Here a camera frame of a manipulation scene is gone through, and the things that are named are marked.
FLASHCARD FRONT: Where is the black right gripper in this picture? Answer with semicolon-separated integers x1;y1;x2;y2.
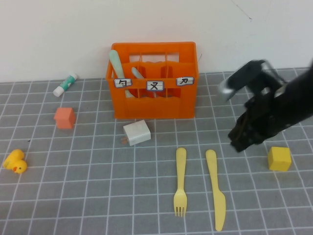
227;94;291;153

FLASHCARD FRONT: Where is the yellow plastic knife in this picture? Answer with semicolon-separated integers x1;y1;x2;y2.
205;149;226;232

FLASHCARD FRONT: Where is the yellow plastic fork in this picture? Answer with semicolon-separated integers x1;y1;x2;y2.
173;147;188;217

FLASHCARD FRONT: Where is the grey plastic fork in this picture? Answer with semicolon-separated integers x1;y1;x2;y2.
131;67;159;98

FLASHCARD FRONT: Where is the mint green plastic spoon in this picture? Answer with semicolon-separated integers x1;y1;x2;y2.
109;49;134;98

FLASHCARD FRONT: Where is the orange plastic cutlery holder crate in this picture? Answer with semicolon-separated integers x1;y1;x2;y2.
105;41;200;120

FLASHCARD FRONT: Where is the large yellow cube block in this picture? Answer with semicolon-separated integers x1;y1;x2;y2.
267;146;292;171

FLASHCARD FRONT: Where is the white power adapter plug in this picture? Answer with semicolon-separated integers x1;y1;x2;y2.
120;119;152;147

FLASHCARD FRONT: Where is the salmon orange cube block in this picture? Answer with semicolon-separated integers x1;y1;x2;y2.
53;107;76;130

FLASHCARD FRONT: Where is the white green glue stick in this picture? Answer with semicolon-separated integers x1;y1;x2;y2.
52;72;79;97

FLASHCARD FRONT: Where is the yellow rubber duck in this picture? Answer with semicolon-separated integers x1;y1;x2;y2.
2;149;27;174

